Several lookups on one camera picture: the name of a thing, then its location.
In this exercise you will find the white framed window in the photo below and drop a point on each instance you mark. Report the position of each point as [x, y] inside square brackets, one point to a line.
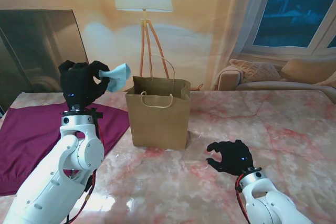
[294, 14]

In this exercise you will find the sheer white curtain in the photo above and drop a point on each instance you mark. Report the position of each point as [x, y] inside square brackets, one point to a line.
[236, 24]

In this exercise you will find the knitted beige cushion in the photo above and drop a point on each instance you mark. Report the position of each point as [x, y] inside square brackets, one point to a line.
[257, 70]

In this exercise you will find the beige sofa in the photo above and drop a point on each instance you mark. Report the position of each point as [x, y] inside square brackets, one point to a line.
[275, 85]

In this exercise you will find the kraft paper bag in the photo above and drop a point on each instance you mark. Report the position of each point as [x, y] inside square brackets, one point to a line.
[157, 127]

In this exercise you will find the flat screen television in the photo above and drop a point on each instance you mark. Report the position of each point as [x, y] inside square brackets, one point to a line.
[39, 51]

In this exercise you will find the plain tan cushion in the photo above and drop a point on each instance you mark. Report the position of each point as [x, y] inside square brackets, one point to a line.
[307, 70]

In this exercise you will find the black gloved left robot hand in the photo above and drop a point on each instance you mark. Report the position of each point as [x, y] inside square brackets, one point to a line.
[78, 85]

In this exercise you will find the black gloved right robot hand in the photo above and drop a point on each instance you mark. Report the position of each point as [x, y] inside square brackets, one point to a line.
[233, 158]

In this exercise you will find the light blue sock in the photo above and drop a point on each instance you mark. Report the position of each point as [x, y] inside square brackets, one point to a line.
[118, 78]

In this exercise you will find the purple shorts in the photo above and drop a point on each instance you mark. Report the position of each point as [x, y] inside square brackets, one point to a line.
[34, 140]

